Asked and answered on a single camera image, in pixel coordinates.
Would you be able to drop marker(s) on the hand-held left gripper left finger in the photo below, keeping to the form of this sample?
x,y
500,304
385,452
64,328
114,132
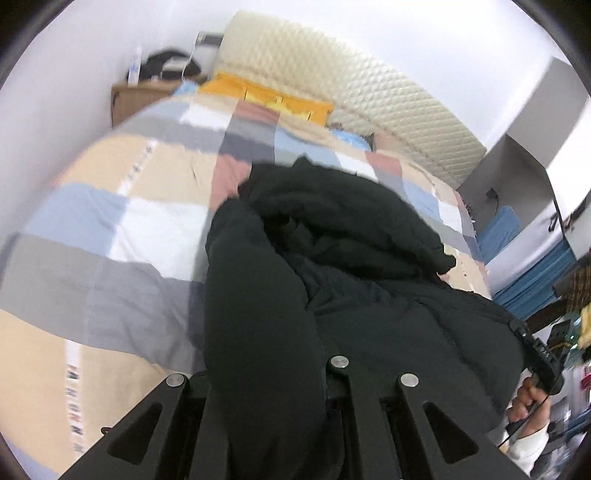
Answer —
x,y
194,415

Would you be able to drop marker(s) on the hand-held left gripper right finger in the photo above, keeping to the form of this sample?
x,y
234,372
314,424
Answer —
x,y
364,415

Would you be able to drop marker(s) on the black puffer jacket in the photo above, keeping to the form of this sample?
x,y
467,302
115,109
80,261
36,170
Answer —
x,y
268,300

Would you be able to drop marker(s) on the person's right forearm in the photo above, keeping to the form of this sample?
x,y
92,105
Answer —
x,y
526,450

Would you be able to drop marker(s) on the person's right hand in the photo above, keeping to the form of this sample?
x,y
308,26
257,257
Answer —
x,y
526,401

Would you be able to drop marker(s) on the yellow object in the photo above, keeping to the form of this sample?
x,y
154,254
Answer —
x,y
585,325

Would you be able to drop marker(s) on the blue curtain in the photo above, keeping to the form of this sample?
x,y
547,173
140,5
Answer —
x,y
535,281

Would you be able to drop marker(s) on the brown plaid cloth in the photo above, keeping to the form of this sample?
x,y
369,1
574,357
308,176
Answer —
x,y
577,286

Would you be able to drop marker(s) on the blue chair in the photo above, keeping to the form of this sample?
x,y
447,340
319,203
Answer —
x,y
496,235

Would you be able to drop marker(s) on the checkered pastel blanket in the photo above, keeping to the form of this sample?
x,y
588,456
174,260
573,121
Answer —
x,y
138,230

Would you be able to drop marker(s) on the light blue pillow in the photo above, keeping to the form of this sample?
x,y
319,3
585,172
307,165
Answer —
x,y
351,137

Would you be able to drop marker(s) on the wooden nightstand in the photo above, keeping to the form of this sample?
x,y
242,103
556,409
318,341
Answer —
x,y
134,99

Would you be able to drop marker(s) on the cream quilted headboard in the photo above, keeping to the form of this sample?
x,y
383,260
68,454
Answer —
x,y
369,92

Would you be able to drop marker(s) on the yellow crown pillow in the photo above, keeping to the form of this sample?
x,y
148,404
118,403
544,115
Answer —
x,y
231,87

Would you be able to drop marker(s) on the white flat device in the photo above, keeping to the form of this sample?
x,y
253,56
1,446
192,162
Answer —
x,y
171,67

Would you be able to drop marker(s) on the white plastic bottle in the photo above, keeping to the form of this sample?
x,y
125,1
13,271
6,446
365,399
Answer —
x,y
135,69

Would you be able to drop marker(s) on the black bag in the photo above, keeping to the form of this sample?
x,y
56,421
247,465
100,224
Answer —
x,y
154,62

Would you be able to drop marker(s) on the black wall plug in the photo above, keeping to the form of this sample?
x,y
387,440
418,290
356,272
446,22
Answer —
x,y
492,194

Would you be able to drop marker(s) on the grey wall cabinet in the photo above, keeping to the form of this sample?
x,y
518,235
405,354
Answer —
x,y
521,170

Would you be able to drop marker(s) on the grey wall outlet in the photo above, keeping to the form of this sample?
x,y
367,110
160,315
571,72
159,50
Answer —
x,y
210,38

